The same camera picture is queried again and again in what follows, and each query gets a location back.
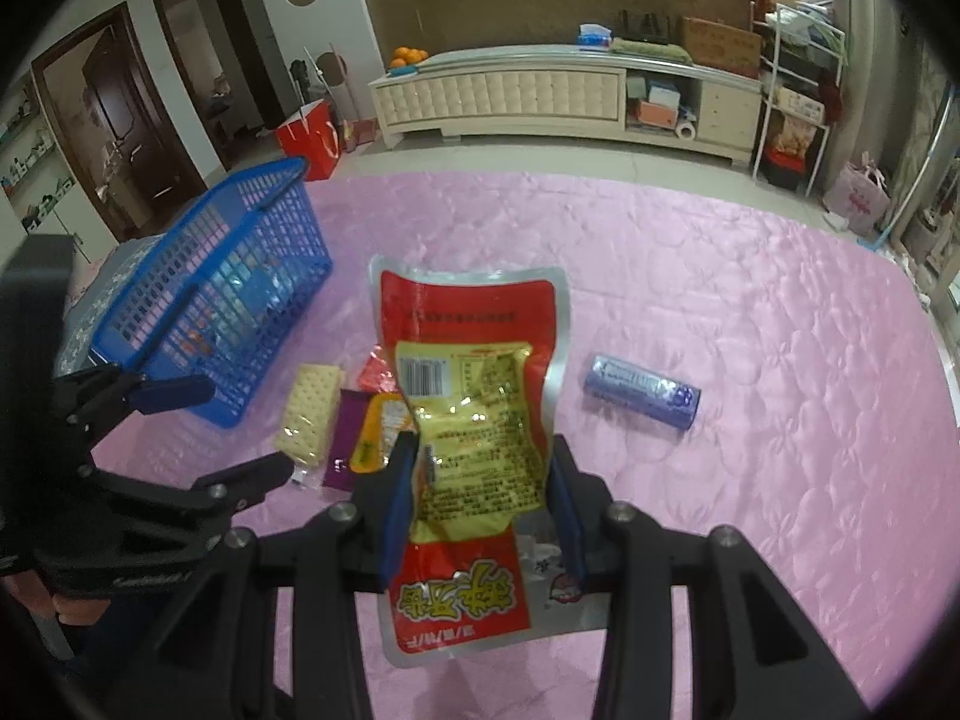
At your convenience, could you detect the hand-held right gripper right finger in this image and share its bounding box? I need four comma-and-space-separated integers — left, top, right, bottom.
547, 433, 871, 720

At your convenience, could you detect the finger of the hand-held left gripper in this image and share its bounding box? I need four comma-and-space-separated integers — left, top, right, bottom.
82, 454, 295, 541
56, 367, 217, 451

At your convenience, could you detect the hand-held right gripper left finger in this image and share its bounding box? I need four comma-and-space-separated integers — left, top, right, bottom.
139, 431, 421, 720

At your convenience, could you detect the blue plastic basket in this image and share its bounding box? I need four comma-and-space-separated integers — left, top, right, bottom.
90, 157, 333, 428

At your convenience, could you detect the orange snack packet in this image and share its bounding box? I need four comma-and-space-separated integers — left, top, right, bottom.
351, 392, 417, 473

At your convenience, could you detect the purple snack packet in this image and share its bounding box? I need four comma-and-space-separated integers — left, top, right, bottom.
322, 388, 376, 492

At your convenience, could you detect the clear cracker packet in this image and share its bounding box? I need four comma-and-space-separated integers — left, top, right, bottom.
271, 364, 346, 488

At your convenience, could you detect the light blue snack packet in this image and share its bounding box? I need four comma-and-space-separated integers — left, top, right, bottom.
214, 255, 282, 316

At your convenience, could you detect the small red snack packet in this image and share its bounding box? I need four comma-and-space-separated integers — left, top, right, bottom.
356, 345, 398, 395

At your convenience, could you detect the large red yellow snack packet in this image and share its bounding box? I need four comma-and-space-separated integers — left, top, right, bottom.
370, 253, 571, 670

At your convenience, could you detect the purple chewing gum pack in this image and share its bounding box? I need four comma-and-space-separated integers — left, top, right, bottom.
583, 354, 702, 432

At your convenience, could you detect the chair with grey cover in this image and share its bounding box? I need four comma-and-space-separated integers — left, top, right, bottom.
58, 234, 166, 376

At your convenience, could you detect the pink quilted tablecloth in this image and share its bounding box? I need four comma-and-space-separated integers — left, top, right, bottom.
75, 169, 960, 720

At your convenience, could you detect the brown wooden door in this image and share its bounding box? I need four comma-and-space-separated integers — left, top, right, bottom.
30, 1, 207, 241

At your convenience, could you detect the red paper bag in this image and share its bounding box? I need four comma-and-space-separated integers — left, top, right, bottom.
275, 99, 342, 182

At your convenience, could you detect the cream tv cabinet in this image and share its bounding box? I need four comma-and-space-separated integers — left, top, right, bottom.
367, 45, 762, 170

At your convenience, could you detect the pink gift bag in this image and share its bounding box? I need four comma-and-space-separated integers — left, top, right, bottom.
823, 154, 892, 235

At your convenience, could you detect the green folded cloth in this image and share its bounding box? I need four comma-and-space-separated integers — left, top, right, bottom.
609, 37, 691, 62

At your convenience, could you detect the white metal rack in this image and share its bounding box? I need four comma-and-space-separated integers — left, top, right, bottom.
752, 4, 847, 196

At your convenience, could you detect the cardboard box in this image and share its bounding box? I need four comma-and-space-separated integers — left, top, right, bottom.
681, 17, 764, 77

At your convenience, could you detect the dark door frame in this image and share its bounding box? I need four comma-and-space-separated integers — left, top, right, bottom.
150, 0, 286, 170

